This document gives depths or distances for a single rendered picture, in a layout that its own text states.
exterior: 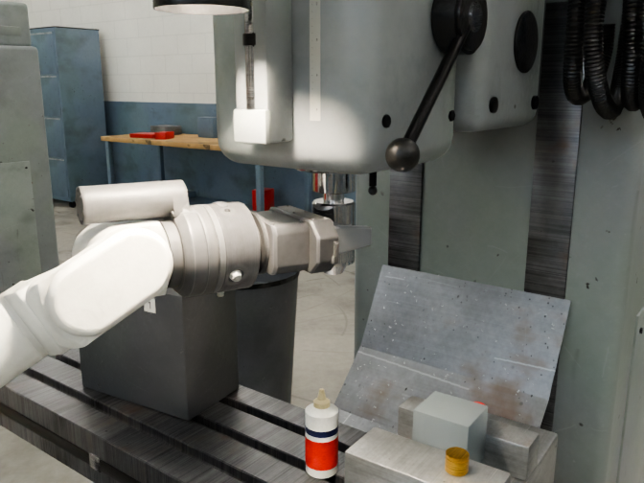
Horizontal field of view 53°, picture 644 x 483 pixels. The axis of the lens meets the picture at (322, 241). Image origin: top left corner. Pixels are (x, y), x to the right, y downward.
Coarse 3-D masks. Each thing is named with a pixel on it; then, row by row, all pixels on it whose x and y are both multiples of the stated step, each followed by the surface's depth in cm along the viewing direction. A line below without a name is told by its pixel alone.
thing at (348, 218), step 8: (328, 216) 68; (336, 216) 68; (344, 216) 68; (352, 216) 69; (336, 224) 68; (344, 224) 69; (352, 224) 69; (344, 256) 70; (352, 256) 70; (336, 264) 69; (344, 264) 70
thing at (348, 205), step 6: (318, 198) 71; (348, 198) 71; (312, 204) 70; (318, 204) 69; (324, 204) 68; (330, 204) 68; (336, 204) 68; (342, 204) 68; (348, 204) 69; (354, 204) 69; (312, 210) 70; (318, 210) 69; (324, 210) 68; (330, 210) 68; (336, 210) 68; (342, 210) 68; (348, 210) 69; (354, 210) 70
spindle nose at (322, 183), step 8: (312, 176) 69; (320, 176) 68; (328, 176) 67; (336, 176) 67; (344, 176) 67; (352, 176) 68; (312, 184) 69; (320, 184) 68; (328, 184) 67; (336, 184) 67; (344, 184) 68; (352, 184) 68; (320, 192) 68; (328, 192) 68; (336, 192) 68; (344, 192) 68; (352, 192) 69
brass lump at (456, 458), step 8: (448, 448) 61; (456, 448) 61; (448, 456) 60; (456, 456) 60; (464, 456) 60; (448, 464) 60; (456, 464) 60; (464, 464) 60; (448, 472) 60; (456, 472) 60; (464, 472) 60
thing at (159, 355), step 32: (128, 320) 93; (160, 320) 90; (192, 320) 89; (224, 320) 96; (96, 352) 98; (128, 352) 94; (160, 352) 91; (192, 352) 90; (224, 352) 97; (96, 384) 100; (128, 384) 96; (160, 384) 92; (192, 384) 91; (224, 384) 98; (192, 416) 92
